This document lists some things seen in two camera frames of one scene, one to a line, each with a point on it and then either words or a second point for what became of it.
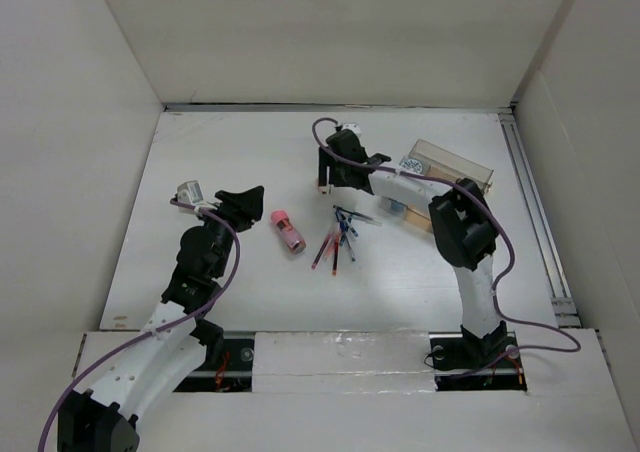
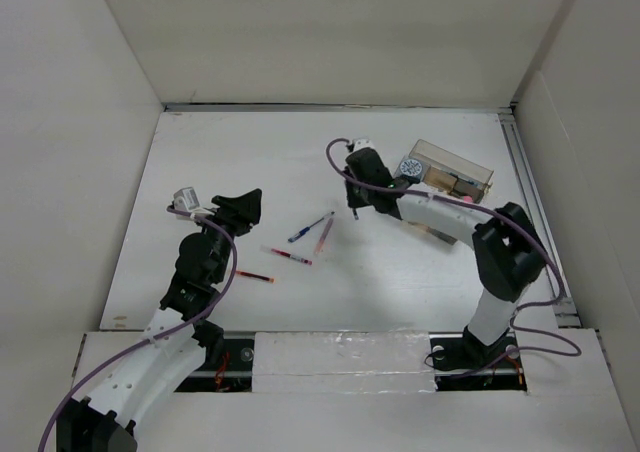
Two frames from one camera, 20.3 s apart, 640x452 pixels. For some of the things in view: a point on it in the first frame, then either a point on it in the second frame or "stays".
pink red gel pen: x=322 y=251 -> x=324 y=235
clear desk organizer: x=439 y=163 stays
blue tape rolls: x=411 y=165 stays
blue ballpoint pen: x=343 y=226 -> x=305 y=229
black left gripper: x=242 y=209 stays
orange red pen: x=336 y=253 -> x=256 y=276
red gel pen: x=321 y=250 -> x=285 y=254
